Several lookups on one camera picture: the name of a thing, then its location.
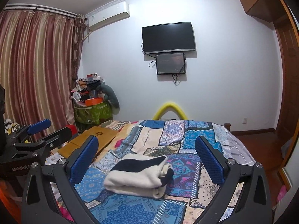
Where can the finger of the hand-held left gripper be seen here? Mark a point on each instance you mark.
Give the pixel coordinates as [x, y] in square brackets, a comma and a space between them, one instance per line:
[39, 126]
[58, 137]

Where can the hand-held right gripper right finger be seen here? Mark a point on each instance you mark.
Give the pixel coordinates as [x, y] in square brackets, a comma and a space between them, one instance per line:
[209, 161]

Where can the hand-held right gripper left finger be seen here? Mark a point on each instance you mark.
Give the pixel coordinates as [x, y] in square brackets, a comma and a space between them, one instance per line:
[84, 159]

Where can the cream navy striped sweater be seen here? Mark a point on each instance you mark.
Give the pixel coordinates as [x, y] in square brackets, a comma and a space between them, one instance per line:
[130, 179]

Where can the pile of clothes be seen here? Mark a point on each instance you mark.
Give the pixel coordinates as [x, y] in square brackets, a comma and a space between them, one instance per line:
[88, 84]

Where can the red plastic stool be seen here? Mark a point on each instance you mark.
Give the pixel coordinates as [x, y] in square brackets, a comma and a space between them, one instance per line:
[71, 128]

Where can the crumpled papers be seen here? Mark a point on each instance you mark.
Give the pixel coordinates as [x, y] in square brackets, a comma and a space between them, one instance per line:
[11, 126]

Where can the grey bed sheet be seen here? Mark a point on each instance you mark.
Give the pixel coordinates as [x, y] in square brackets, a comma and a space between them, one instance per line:
[238, 149]

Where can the orange cloth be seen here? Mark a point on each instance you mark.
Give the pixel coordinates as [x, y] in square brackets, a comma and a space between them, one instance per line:
[3, 203]

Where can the orange box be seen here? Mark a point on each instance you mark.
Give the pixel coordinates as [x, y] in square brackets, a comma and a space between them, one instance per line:
[93, 102]

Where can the orange yellow plush blanket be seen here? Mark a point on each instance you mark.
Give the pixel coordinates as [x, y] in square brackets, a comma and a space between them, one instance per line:
[126, 130]

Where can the striped pink curtain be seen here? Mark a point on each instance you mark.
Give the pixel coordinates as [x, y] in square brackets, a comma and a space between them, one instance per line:
[35, 74]

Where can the grey plush toy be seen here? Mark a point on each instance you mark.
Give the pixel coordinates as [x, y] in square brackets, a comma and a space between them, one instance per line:
[112, 98]

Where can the yellow foam tube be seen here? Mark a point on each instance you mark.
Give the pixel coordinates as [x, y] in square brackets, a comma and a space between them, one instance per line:
[170, 104]

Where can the pink object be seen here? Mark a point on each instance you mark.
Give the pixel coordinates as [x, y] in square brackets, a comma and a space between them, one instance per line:
[281, 193]

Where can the white wood-framed wardrobe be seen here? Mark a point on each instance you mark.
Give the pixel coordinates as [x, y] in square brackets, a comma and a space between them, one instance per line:
[293, 158]

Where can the white air conditioner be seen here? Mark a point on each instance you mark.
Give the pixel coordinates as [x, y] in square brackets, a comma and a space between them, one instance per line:
[107, 16]

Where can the wooden bed post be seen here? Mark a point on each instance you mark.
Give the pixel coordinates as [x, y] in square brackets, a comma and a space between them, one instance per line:
[227, 127]

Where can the small wall monitor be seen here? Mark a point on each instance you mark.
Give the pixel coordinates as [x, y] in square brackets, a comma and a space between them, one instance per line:
[170, 63]

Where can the white curtain rail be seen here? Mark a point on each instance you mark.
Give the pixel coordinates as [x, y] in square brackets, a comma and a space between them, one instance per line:
[46, 10]

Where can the wall television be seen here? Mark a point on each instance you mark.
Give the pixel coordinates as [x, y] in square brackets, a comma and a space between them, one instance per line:
[168, 37]

